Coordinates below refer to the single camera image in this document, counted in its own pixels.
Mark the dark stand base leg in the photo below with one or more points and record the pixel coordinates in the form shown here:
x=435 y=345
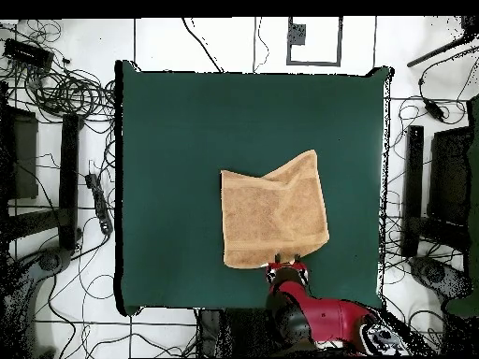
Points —
x=48 y=261
x=434 y=273

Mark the tan terry towel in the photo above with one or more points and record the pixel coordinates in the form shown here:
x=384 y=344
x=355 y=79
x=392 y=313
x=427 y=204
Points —
x=273 y=213

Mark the black rod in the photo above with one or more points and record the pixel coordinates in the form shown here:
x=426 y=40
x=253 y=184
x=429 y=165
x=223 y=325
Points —
x=438 y=50

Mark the dark green table cloth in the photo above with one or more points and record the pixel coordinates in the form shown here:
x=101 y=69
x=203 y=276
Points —
x=187 y=131

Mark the black stand frame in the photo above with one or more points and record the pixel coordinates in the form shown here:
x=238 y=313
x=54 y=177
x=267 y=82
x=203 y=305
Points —
x=413 y=179
x=69 y=179

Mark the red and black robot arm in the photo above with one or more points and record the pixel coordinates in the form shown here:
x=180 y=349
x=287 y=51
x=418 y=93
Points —
x=325 y=314

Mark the black power strip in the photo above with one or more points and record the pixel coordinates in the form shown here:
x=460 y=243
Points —
x=100 y=203

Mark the black box device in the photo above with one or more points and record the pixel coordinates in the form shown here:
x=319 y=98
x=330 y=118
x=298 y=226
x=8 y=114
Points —
x=28 y=54

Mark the black power adapter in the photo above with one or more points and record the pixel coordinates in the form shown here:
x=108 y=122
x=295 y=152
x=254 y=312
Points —
x=435 y=111

